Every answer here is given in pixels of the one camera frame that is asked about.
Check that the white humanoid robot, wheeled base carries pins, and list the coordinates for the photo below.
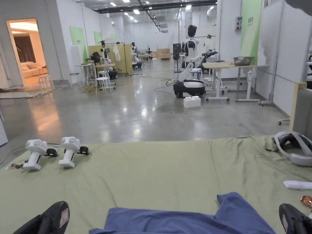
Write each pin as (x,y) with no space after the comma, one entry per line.
(191,85)

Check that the red packet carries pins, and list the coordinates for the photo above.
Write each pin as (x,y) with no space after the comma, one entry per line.
(306,201)

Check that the bed with pale green sheet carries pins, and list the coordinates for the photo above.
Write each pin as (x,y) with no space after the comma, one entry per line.
(156,168)

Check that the wooden crate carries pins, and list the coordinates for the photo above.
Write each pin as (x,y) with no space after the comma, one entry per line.
(163,54)

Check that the small clear packet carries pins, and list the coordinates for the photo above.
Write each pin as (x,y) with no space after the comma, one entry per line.
(16,165)

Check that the spare white hand-held gripper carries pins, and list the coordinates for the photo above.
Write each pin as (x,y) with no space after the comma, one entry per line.
(35,148)
(69,146)

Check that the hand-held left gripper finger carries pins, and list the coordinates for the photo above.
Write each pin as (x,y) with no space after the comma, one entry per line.
(52,217)

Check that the cream sofa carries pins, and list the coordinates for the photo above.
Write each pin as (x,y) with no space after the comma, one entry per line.
(30,69)

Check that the yellow rack with white shirt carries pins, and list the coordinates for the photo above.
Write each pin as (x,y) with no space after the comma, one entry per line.
(121,61)

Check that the blue garment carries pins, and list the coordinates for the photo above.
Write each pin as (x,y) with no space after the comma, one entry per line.
(170,221)

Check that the black and white robot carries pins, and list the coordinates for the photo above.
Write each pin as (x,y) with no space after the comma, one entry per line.
(104,57)
(136,61)

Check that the white headset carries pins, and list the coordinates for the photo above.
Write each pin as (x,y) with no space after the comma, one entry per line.
(301,151)

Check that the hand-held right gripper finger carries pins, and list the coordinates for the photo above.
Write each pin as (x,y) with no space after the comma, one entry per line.
(292,219)

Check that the grey padded headboard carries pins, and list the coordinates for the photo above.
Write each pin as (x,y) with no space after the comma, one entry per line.
(303,112)

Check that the white hand controller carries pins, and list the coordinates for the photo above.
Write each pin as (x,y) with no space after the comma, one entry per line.
(297,184)

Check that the white foam block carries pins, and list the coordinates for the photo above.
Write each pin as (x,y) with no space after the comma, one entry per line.
(192,102)

